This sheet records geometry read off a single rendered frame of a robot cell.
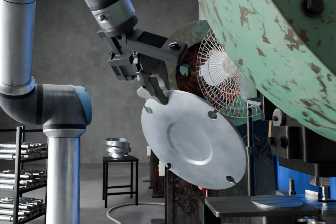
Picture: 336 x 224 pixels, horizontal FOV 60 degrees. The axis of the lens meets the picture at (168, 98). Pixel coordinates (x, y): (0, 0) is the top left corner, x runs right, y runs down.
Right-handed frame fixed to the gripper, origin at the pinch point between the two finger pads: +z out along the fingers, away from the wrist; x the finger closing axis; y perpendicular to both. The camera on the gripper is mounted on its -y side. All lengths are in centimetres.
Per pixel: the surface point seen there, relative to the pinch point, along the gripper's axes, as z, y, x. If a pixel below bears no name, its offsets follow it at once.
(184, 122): 6.0, -2.9, 1.7
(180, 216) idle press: 154, 80, -46
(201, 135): 9.6, -6.0, 2.3
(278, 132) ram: 22.8, -19.0, -11.5
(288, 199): 36.5, -20.4, -0.7
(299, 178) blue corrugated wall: 229, 15, -144
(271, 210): 29.8, -18.6, 6.7
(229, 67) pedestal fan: 47, 20, -81
